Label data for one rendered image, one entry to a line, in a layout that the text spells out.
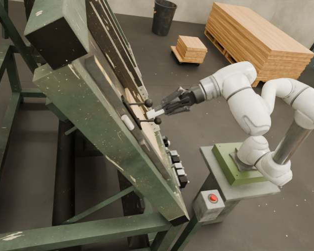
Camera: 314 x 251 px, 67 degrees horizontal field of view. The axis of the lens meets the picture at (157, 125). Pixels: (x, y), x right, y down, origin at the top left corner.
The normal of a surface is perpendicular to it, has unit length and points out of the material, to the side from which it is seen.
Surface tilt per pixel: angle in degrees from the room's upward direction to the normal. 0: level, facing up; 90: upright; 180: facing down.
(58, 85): 90
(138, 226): 0
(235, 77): 40
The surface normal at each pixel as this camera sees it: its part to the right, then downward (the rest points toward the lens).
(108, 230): 0.20, -0.72
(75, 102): 0.24, 0.69
